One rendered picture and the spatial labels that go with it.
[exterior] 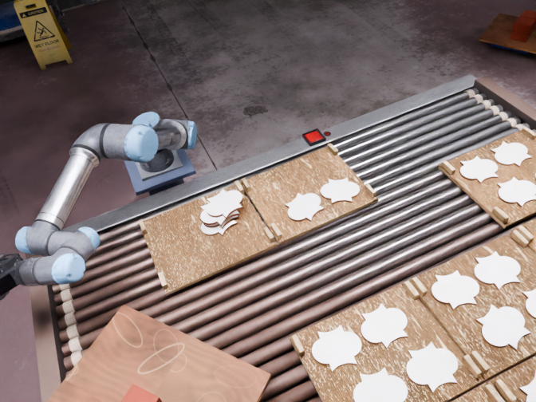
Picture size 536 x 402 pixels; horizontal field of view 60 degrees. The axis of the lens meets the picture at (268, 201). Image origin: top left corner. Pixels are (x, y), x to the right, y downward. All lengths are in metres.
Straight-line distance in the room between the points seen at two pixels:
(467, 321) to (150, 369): 0.91
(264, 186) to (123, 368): 0.84
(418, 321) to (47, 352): 1.12
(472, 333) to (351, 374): 0.37
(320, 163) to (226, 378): 0.96
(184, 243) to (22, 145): 2.70
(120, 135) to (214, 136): 2.10
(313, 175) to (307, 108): 1.95
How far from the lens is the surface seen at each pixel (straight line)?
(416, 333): 1.47
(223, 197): 1.72
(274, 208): 1.74
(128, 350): 1.41
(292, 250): 1.63
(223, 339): 1.49
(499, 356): 1.50
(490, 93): 2.34
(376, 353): 1.43
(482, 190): 1.87
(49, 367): 1.60
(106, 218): 1.92
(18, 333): 2.99
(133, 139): 1.53
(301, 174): 1.85
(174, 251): 1.69
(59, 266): 1.30
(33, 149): 4.11
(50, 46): 5.04
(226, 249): 1.64
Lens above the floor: 2.23
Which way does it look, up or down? 47 degrees down
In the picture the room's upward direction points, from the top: 8 degrees counter-clockwise
